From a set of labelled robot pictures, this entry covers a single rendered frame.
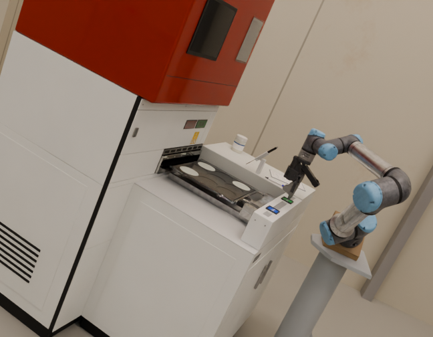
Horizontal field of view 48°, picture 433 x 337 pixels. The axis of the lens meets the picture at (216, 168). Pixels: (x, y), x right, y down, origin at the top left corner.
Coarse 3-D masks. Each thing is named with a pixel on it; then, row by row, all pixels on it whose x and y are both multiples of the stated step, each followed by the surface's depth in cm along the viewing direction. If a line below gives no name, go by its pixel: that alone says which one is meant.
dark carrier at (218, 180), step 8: (200, 160) 262; (192, 168) 243; (200, 168) 249; (216, 168) 261; (192, 176) 232; (200, 176) 237; (208, 176) 243; (216, 176) 248; (224, 176) 254; (208, 184) 231; (216, 184) 236; (224, 184) 240; (232, 184) 246; (224, 192) 229; (232, 192) 234; (240, 192) 240; (248, 192) 245
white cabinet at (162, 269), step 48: (144, 192) 214; (144, 240) 216; (192, 240) 207; (288, 240) 280; (96, 288) 229; (144, 288) 219; (192, 288) 209; (240, 288) 205; (96, 336) 236; (144, 336) 221; (192, 336) 212
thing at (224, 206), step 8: (168, 176) 239; (176, 176) 238; (184, 184) 236; (192, 192) 235; (200, 192) 233; (208, 200) 232; (216, 200) 230; (224, 208) 229; (232, 208) 228; (240, 216) 227
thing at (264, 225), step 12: (276, 204) 224; (288, 204) 232; (300, 204) 249; (252, 216) 202; (264, 216) 201; (276, 216) 208; (288, 216) 231; (252, 228) 202; (264, 228) 200; (276, 228) 215; (252, 240) 203; (264, 240) 201
